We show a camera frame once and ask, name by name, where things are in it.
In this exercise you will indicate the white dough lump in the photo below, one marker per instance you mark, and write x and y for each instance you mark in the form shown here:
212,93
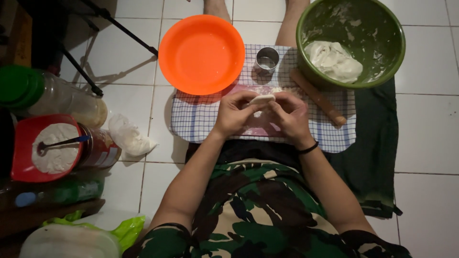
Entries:
333,61

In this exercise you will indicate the person's left leg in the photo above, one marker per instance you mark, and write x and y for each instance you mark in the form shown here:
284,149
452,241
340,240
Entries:
216,8

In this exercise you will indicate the dark wooden furniture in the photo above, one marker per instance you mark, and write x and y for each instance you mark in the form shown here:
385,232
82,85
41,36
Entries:
32,32

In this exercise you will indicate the pink work mat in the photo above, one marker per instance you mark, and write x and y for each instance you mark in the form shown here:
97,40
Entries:
260,125

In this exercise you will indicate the dark green towel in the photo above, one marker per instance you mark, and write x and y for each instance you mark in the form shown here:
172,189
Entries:
369,154

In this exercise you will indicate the person's right hand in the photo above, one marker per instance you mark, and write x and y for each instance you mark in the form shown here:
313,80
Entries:
294,120

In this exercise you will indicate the white plastic container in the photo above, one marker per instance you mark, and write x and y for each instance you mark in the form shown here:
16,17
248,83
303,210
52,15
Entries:
68,243

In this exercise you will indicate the black wristband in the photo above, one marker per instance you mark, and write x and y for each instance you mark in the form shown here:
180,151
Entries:
308,148

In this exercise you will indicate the light green plastic bag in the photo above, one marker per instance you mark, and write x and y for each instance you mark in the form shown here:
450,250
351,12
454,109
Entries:
129,231

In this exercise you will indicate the small dough scrap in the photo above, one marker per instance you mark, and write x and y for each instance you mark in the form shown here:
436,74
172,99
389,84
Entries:
258,114

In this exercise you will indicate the clear jar with green lid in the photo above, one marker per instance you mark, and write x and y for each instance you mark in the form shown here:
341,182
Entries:
57,96

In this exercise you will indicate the white blue checkered cloth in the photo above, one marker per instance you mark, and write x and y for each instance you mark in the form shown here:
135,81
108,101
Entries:
193,118

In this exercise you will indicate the white plastic bag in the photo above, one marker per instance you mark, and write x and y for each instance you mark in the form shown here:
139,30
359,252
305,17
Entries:
131,138

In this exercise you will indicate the black shorts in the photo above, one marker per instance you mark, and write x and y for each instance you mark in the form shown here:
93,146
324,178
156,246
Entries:
258,150

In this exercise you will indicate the green mixing bowl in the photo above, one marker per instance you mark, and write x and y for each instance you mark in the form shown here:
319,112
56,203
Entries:
362,25

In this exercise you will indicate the white dough piece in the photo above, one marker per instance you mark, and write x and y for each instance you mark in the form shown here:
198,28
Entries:
263,98

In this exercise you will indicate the person's right leg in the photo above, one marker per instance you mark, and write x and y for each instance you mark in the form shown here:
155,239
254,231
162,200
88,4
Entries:
292,25

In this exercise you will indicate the person's leg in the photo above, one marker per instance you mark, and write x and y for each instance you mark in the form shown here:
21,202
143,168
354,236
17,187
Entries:
216,8
292,25

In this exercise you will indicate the camouflage shirt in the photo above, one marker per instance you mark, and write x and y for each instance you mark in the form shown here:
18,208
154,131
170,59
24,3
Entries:
261,215

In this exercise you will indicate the black tripod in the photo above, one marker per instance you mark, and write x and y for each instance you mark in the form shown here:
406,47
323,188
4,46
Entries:
118,27

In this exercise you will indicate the red labelled jar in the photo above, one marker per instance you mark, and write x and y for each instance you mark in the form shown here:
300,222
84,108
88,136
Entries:
98,148

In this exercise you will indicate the green bottle with blue cap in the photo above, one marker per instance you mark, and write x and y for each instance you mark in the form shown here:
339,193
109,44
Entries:
68,191

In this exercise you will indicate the person's left hand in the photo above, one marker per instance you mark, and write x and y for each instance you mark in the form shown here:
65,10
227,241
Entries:
229,116

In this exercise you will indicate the orange plastic bowl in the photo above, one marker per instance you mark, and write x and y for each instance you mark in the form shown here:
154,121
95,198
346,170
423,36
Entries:
200,53

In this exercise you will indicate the wooden rolling pin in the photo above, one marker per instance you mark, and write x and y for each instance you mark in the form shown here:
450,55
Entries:
319,98

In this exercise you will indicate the white flour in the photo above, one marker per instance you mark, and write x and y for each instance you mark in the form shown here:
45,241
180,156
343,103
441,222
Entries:
55,157

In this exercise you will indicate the red plastic bowl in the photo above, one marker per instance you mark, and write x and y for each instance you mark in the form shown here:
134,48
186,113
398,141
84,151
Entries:
23,143

